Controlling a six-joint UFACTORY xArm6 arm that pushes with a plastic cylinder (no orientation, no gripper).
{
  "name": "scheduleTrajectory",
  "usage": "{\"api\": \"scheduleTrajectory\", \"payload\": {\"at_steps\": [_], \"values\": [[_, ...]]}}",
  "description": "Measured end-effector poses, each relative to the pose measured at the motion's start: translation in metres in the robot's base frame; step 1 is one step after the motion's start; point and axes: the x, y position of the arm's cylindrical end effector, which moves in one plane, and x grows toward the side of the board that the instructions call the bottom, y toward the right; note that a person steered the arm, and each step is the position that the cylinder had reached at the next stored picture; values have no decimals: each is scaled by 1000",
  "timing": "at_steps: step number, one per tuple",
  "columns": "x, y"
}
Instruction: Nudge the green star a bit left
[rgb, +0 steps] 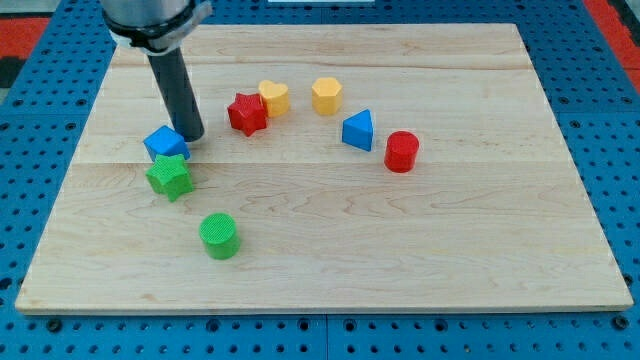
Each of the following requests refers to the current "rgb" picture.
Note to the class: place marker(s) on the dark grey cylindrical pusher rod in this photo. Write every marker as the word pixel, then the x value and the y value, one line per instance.
pixel 173 80

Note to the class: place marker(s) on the green star block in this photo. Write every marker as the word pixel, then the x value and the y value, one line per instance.
pixel 170 176

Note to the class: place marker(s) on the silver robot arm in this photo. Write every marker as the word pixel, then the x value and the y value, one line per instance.
pixel 157 28

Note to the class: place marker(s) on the red star block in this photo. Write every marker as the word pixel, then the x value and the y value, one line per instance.
pixel 247 113

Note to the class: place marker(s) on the blue cube block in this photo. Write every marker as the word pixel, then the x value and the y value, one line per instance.
pixel 167 142

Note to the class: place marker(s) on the yellow heart block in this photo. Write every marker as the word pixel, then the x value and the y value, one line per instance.
pixel 275 97

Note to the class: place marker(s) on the yellow hexagon block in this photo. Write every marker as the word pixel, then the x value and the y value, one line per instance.
pixel 327 95

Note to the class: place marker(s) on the green cylinder block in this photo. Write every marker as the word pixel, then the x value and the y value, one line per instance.
pixel 219 236

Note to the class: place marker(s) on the blue triangle block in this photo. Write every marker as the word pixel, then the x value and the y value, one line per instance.
pixel 358 131

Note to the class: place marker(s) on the light wooden board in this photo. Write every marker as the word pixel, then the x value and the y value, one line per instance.
pixel 493 218

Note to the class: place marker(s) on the red cylinder block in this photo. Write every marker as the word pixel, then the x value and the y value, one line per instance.
pixel 401 151

